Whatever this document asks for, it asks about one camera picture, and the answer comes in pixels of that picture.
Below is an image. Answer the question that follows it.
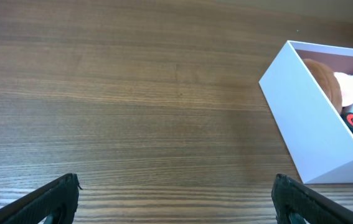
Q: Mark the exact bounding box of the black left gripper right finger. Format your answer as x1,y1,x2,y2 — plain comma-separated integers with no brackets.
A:
271,174,353,224

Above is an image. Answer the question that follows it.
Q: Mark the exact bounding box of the pink pig figurine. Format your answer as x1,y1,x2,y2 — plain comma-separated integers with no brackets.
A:
334,72,353,108

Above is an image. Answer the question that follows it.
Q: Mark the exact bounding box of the brown plush toy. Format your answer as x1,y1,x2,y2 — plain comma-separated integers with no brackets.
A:
303,58,342,114

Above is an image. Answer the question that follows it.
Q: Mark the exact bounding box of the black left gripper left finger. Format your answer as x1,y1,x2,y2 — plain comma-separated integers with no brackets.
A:
0,173,79,224

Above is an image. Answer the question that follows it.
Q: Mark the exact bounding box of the white cardboard box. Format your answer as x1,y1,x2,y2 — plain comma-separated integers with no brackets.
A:
259,40,353,184

